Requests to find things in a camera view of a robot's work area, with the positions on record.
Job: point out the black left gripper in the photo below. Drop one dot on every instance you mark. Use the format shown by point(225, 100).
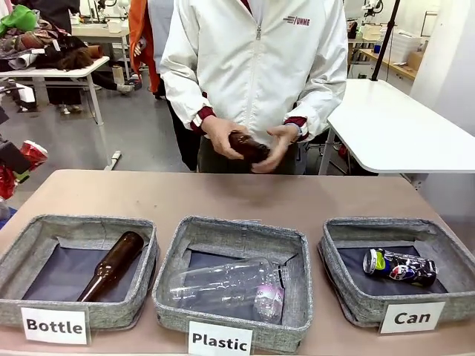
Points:
point(11, 157)

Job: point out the brown glass bottle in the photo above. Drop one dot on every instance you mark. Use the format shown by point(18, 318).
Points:
point(250, 146)
point(111, 267)

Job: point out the clear plastic bottle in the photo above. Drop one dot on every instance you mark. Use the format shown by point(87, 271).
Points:
point(219, 285)

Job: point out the plastic bottle pink label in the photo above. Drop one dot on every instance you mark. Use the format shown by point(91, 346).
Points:
point(270, 300)

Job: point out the dark blue soda can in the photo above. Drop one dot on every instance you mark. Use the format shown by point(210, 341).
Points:
point(401, 267)

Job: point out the person's right forearm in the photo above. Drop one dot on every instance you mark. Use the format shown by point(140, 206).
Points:
point(182, 96)

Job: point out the person's left forearm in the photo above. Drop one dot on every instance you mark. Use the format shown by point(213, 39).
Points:
point(323, 100)

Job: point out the grey fabric basket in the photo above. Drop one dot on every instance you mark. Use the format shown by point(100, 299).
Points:
point(230, 237)
point(371, 296)
point(92, 311)

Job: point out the white Can label card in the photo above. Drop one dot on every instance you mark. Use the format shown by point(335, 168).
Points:
point(412, 317)

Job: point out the person's right hand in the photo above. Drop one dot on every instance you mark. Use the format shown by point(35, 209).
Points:
point(219, 135)

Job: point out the person's left hand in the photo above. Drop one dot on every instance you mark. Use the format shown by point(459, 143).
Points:
point(285, 139)

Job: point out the red foil wrapper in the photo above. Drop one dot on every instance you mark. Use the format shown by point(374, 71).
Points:
point(35, 154)

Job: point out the white table with clothes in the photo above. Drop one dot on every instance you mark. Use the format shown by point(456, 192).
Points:
point(74, 72)

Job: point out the pile of dark clothes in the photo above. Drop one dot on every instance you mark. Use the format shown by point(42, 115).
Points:
point(44, 48)

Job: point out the white Bottle label card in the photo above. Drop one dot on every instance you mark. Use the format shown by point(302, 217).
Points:
point(55, 325)

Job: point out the green cloth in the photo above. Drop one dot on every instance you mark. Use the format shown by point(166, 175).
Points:
point(16, 18)

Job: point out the orange jacket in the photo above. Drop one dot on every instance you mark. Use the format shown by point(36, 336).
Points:
point(143, 41)

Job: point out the dark trousers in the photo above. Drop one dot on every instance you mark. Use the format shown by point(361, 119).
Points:
point(222, 165)

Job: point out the white Plastic label card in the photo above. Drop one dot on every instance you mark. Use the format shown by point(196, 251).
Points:
point(219, 340)

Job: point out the person in white jacket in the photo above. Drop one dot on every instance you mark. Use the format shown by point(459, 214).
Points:
point(252, 63)

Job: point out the large white table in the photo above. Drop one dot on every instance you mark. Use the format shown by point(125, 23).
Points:
point(401, 126)

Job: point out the wooden workbench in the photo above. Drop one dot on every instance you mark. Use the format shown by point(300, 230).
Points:
point(389, 63)

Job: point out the black tripod pole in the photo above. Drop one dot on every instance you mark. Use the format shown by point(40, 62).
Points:
point(384, 41)

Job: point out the stack of white boxes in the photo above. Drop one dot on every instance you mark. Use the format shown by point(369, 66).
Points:
point(408, 41)

